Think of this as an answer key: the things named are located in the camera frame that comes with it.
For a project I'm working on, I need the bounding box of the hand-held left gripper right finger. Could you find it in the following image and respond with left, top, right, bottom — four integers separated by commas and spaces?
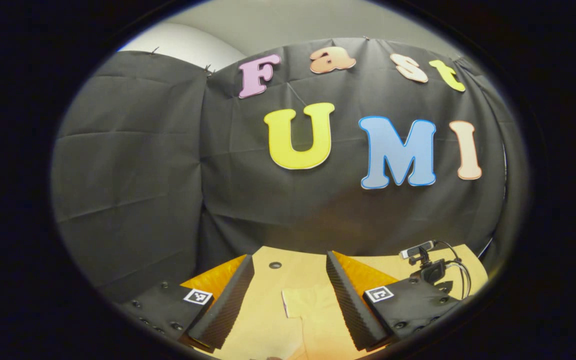
325, 250, 466, 352

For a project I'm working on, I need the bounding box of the black backdrop cloth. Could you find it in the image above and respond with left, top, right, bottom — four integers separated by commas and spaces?
50, 36, 519, 303

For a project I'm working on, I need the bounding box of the black webcam on clamp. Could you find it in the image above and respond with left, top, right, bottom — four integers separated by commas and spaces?
399, 240, 454, 296

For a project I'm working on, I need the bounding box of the pale orange T-shirt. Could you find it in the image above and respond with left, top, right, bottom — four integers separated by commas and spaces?
282, 284, 364, 360

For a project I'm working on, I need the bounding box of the black webcam cable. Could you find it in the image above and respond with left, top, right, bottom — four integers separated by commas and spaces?
435, 240, 472, 301

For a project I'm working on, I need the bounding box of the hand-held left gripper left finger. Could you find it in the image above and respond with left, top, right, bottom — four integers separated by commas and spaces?
118, 254, 256, 351

